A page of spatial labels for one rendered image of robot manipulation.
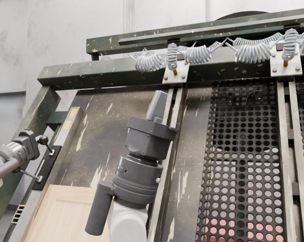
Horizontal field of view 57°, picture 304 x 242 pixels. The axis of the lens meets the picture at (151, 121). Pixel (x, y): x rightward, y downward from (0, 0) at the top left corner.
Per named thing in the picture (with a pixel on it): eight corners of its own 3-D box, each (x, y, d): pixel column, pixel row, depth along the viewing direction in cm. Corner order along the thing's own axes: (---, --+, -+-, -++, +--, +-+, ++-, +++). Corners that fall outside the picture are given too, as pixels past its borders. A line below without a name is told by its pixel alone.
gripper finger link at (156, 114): (168, 94, 56) (159, 124, 55) (155, 89, 54) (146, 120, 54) (173, 94, 54) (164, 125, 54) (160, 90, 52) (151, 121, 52)
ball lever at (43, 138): (47, 157, 117) (35, 140, 106) (51, 150, 119) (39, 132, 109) (55, 159, 117) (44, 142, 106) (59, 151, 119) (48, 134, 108)
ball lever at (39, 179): (39, 186, 111) (6, 171, 105) (42, 177, 113) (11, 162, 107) (42, 184, 109) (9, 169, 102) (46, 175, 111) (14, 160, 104)
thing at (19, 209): (15, 225, 107) (10, 222, 105) (24, 207, 111) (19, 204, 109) (23, 226, 106) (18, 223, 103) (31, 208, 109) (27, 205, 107)
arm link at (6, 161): (1, 171, 101) (-27, 189, 91) (-6, 144, 97) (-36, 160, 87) (26, 176, 97) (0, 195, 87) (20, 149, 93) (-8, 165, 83)
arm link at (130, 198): (163, 192, 51) (145, 253, 50) (151, 178, 61) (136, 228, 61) (102, 177, 48) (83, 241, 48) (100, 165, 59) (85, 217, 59)
